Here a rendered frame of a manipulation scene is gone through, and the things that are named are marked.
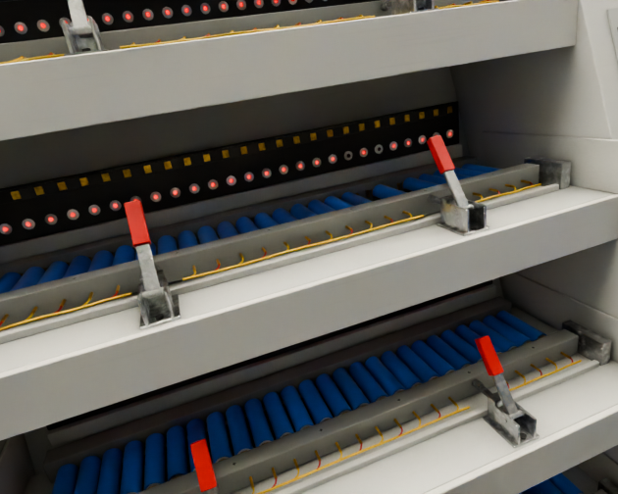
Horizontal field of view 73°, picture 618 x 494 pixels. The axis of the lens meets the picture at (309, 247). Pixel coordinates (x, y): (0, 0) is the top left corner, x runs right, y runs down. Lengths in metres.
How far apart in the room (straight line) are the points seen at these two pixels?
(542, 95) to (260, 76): 0.32
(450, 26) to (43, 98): 0.32
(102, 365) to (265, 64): 0.24
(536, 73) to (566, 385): 0.33
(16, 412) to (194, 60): 0.27
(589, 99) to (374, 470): 0.40
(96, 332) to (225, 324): 0.09
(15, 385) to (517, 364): 0.44
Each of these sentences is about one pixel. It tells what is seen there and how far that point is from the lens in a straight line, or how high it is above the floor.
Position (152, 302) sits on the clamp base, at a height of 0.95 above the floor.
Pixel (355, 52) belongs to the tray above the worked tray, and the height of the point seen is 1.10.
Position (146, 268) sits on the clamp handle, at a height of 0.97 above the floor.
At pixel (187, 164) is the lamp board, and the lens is 0.47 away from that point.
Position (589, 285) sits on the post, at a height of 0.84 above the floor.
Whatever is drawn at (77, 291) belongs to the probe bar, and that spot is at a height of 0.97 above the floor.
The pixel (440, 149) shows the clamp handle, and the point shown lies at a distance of 0.41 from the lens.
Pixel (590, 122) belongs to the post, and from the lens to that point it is 0.51.
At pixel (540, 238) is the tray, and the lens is 0.43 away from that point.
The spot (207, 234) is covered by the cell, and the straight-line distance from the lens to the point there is 0.42.
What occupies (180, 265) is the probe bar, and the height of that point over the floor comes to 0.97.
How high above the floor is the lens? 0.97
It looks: 2 degrees down
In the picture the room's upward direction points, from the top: 14 degrees counter-clockwise
